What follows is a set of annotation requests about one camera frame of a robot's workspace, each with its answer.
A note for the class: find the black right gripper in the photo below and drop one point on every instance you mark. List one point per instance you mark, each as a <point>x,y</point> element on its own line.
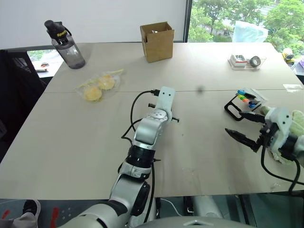
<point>268,136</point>

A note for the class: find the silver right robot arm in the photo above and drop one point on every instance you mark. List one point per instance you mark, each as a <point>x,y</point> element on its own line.
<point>293,145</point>

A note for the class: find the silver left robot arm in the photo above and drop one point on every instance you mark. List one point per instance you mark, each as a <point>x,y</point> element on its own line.
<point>147,130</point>

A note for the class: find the dark blue capped marker pen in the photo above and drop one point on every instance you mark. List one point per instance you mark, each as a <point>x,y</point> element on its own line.
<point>251,104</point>

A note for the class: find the orange capped marker pen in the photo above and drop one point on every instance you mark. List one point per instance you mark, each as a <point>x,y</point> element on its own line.
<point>245,100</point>

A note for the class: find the green capped marker pen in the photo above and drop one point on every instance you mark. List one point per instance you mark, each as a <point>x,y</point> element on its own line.
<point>241,96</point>

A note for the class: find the pack of coloured markers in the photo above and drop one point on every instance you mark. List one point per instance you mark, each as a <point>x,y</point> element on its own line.
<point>234,109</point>

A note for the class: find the clear plastic marker bag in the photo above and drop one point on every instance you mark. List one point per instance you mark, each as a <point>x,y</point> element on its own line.
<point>255,96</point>

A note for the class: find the round yellow cake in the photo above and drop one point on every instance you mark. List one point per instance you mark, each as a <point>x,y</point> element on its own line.
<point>92,94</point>
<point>106,82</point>

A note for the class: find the clear plastic snack bag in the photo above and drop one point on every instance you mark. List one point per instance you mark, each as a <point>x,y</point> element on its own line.
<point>101,85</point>

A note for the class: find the open cardboard box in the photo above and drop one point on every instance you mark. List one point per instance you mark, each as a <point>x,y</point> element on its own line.
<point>158,45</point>

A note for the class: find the clear plastic tray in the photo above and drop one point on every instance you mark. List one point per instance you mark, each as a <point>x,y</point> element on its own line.
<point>247,63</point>

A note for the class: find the grey tape roll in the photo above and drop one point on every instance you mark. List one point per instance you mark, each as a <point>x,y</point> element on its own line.
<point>255,61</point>

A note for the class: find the small white red box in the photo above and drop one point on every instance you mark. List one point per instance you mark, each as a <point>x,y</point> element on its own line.
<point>238,59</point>

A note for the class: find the yellow black object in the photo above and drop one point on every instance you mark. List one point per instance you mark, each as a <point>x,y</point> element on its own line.
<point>288,55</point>

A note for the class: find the purple object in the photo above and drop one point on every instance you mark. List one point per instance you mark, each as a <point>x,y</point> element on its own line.
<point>301,63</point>

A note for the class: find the white plastic bag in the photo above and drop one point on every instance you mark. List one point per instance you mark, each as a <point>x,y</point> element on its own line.
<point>249,32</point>

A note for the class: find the dark grey water bottle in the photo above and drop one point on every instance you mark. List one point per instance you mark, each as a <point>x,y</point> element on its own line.
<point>66,51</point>

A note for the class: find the black mesh office chair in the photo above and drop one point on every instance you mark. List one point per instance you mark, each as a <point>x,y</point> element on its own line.
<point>16,90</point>

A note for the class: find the black sneaker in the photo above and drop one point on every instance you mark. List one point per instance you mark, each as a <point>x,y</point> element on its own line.
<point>31,207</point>

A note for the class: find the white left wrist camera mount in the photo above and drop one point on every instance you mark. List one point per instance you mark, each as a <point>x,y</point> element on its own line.
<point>166,98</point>

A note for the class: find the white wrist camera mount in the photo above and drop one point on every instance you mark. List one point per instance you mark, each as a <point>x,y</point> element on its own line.
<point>282,123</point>
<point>166,98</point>

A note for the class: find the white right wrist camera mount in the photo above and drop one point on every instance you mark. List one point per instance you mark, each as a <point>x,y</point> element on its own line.
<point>282,123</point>

